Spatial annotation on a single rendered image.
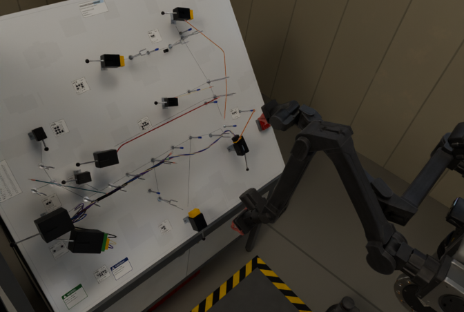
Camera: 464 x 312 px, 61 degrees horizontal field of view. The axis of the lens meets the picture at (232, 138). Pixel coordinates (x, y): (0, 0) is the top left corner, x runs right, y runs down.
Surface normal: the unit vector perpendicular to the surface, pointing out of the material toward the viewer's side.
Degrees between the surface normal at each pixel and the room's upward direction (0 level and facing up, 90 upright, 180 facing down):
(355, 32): 90
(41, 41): 50
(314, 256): 0
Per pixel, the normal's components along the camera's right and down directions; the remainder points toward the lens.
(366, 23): -0.63, 0.49
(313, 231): 0.14, -0.69
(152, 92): 0.60, 0.00
